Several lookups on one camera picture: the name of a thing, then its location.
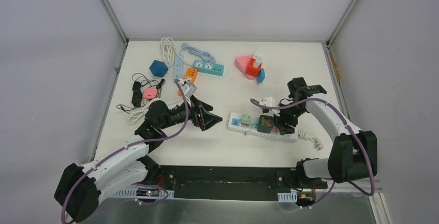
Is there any light green plug charger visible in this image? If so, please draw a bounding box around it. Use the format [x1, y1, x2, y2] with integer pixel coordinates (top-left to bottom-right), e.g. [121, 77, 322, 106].
[240, 113, 252, 126]

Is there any white charger on red cube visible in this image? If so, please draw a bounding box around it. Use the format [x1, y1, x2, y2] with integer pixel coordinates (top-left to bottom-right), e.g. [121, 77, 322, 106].
[253, 52, 263, 67]

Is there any light blue cable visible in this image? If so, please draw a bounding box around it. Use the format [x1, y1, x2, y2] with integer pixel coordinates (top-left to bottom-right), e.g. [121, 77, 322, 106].
[180, 42, 217, 65]

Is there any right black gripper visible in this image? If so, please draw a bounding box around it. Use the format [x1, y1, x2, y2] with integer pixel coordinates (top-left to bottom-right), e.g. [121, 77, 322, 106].
[272, 101, 308, 135]

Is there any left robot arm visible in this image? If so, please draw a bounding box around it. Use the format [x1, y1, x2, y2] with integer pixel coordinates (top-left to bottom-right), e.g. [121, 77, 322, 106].
[54, 96, 223, 223]

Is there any white tiger cube adapter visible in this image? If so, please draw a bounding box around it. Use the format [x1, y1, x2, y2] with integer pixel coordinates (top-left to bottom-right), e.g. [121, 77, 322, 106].
[271, 127, 279, 136]

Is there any white coiled cable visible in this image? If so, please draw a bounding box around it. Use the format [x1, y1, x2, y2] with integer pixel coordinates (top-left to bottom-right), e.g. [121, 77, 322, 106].
[160, 37, 177, 68]

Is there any pink round adapter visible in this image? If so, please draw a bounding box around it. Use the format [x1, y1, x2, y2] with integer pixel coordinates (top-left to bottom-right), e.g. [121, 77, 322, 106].
[142, 87, 158, 100]

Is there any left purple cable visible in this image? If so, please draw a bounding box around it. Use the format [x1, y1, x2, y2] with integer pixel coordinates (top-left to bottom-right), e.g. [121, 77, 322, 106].
[61, 78, 191, 224]

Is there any white multicolour power strip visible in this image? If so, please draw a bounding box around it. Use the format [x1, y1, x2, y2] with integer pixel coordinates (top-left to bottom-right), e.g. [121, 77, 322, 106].
[226, 112, 299, 142]

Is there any blue cube adapter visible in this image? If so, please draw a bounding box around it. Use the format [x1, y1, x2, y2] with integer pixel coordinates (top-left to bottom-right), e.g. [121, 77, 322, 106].
[149, 60, 168, 78]

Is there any light blue power strip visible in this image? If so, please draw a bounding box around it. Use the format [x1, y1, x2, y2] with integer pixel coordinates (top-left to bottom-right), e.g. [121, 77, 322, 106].
[173, 54, 184, 79]

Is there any orange power strip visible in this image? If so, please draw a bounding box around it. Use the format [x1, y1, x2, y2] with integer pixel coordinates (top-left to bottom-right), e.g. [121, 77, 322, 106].
[183, 67, 198, 84]

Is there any blue small adapter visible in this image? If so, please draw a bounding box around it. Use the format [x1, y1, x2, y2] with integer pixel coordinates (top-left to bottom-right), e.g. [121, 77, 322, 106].
[256, 68, 266, 84]

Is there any dark green dragon cube adapter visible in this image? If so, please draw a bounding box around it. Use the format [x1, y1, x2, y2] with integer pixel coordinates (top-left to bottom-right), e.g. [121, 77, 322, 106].
[256, 115, 274, 133]

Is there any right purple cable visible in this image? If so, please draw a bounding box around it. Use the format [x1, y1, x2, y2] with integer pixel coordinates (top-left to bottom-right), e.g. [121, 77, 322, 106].
[250, 97, 376, 213]

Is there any pink triangular power strip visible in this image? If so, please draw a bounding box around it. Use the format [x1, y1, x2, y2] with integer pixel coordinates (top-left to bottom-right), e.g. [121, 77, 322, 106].
[235, 55, 256, 80]

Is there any teal power strip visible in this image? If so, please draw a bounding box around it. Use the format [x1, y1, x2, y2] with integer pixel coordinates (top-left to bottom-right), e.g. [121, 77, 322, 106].
[192, 60, 224, 76]

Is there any purple cable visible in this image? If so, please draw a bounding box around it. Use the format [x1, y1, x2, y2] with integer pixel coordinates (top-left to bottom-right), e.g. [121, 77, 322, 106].
[61, 78, 191, 224]
[250, 97, 376, 213]

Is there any red cube adapter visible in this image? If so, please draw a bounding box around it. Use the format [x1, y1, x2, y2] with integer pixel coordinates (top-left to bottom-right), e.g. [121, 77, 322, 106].
[245, 58, 262, 77]

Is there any black power adapter with cable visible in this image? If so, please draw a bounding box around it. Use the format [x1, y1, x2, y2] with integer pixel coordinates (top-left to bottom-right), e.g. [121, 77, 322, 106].
[116, 72, 166, 113]

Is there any white cable of orange strip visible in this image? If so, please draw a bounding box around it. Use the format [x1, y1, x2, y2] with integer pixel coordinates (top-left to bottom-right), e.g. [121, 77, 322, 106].
[126, 97, 184, 124]

